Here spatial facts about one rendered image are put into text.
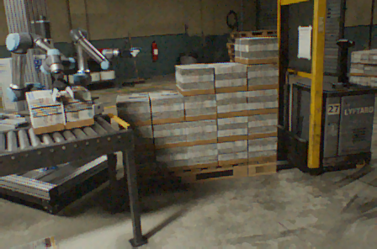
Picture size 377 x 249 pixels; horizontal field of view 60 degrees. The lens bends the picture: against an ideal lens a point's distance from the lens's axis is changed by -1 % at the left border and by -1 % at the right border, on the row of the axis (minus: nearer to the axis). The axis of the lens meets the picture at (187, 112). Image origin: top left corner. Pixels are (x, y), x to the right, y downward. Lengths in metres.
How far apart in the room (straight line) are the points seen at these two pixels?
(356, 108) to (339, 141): 0.34
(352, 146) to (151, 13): 7.70
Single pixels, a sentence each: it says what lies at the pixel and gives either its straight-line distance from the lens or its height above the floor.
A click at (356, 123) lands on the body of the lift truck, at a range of 3.41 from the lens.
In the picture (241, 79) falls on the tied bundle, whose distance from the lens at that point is 2.94.
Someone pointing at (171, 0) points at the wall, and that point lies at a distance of 10.35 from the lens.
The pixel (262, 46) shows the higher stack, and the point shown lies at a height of 1.22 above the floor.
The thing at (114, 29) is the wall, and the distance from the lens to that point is 9.64.
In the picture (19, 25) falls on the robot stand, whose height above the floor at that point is 1.50.
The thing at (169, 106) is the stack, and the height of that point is 0.75.
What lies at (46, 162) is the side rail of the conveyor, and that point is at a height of 0.71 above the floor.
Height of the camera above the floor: 1.37
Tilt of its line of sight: 14 degrees down
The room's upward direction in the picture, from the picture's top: 3 degrees counter-clockwise
